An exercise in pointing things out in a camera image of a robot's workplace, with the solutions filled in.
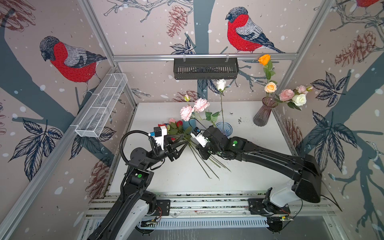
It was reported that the pink carnation stem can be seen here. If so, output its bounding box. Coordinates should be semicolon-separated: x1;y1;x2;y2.
279;85;313;102

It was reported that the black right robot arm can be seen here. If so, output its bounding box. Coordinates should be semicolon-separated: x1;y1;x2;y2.
191;126;322;217

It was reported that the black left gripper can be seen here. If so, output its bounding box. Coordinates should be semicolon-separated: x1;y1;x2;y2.
144;133;187;171

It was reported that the black hanging wire basket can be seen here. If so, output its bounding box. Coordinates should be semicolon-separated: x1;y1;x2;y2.
174;58;239;80

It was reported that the teal ceramic vase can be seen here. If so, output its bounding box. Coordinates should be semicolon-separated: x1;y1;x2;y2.
183;120;193;130

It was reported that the blue purple glass vase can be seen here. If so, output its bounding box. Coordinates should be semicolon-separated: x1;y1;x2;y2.
216;122;233;137

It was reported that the aluminium rail base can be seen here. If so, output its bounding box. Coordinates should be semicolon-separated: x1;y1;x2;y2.
85;191;335;230

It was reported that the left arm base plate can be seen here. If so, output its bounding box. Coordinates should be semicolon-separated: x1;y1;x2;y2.
147;200;171;217

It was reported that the small red rose stem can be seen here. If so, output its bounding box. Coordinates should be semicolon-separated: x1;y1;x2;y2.
165;119;230;179

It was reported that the white wire mesh basket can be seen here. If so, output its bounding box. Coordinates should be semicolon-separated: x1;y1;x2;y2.
75;73;128;138

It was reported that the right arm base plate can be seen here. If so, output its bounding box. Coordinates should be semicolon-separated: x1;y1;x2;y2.
248;199;291;217

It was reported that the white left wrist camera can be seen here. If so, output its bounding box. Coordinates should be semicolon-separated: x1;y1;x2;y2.
150;125;168;150

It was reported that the white rose stem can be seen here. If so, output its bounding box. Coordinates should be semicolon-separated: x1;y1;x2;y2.
216;79;227;124
288;94;307;111

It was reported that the mauve glass vase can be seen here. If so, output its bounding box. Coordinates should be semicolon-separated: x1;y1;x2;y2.
253;97;278;127

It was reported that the orange rose stem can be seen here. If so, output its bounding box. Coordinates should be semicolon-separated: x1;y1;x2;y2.
258;54;277;97

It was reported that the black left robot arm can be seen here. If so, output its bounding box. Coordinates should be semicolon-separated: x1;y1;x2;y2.
88;130;188;240

